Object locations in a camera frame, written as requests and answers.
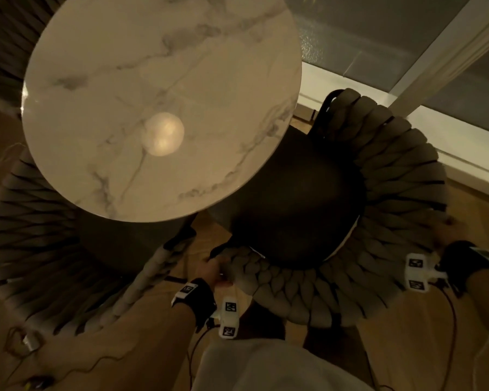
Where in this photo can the person's left hand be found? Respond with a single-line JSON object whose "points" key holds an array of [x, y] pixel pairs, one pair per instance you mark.
{"points": [[212, 269]]}

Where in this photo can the white right wrist marker block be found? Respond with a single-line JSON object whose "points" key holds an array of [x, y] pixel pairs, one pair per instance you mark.
{"points": [[417, 272]]}

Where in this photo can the person's right fingers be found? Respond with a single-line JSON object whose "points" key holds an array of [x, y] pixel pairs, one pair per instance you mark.
{"points": [[442, 232]]}

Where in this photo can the small silver floor device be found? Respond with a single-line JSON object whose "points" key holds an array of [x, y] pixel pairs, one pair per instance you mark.
{"points": [[31, 341]]}

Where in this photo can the white left wrist marker block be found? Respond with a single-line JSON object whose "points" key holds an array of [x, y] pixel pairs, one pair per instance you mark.
{"points": [[229, 317]]}

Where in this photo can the dark round seat cushion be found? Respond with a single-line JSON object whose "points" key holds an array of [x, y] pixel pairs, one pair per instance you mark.
{"points": [[297, 199]]}

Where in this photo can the person's right hand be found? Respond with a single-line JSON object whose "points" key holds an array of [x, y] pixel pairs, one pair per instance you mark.
{"points": [[450, 234]]}

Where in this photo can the white window frame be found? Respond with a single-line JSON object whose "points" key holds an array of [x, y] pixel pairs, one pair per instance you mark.
{"points": [[440, 56]]}

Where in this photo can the person's left forearm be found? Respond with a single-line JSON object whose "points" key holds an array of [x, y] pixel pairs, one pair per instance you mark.
{"points": [[138, 342]]}

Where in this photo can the person's white shirt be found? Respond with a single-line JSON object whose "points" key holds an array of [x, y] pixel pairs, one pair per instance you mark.
{"points": [[269, 368]]}

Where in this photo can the white wrist marker block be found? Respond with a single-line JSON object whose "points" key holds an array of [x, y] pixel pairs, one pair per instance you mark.
{"points": [[229, 317], [417, 272]]}

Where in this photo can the round white marble table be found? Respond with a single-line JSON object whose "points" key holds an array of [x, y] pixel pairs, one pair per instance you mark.
{"points": [[159, 77]]}

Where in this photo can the person's left fingers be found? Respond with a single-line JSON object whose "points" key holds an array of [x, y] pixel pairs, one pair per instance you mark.
{"points": [[223, 263]]}

